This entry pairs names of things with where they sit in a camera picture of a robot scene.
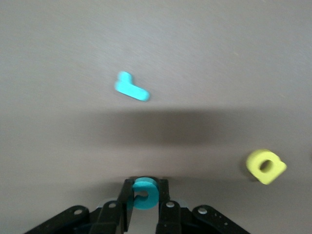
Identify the yellow foam letter p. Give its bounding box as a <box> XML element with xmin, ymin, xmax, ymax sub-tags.
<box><xmin>245</xmin><ymin>148</ymin><xmax>288</xmax><ymax>185</ymax></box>

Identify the brown table cover sheet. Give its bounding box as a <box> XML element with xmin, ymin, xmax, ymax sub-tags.
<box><xmin>0</xmin><ymin>0</ymin><xmax>312</xmax><ymax>234</ymax></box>

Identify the teal foam letter c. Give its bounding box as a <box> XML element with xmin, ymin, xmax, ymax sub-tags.
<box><xmin>131</xmin><ymin>176</ymin><xmax>159</xmax><ymax>211</ymax></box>

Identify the teal foam letter r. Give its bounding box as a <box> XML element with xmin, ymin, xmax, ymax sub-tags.
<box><xmin>114</xmin><ymin>71</ymin><xmax>151</xmax><ymax>102</ymax></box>

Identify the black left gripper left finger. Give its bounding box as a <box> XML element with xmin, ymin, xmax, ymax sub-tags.
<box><xmin>24</xmin><ymin>179</ymin><xmax>135</xmax><ymax>234</ymax></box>

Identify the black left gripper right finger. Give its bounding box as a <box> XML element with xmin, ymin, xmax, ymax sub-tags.
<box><xmin>156</xmin><ymin>179</ymin><xmax>249</xmax><ymax>234</ymax></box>

